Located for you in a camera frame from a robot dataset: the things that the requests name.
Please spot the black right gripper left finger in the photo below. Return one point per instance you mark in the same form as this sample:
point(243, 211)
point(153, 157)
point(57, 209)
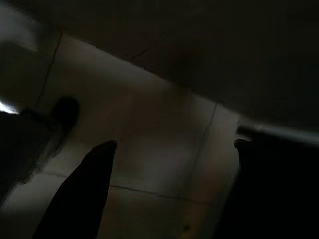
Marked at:
point(82, 194)

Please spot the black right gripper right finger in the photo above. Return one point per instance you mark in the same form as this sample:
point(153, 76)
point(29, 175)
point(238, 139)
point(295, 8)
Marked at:
point(264, 204)

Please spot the black appliance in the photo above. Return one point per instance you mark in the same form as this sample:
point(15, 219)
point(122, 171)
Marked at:
point(299, 154)

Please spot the grey robot right leg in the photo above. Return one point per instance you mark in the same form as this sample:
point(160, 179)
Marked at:
point(22, 139)

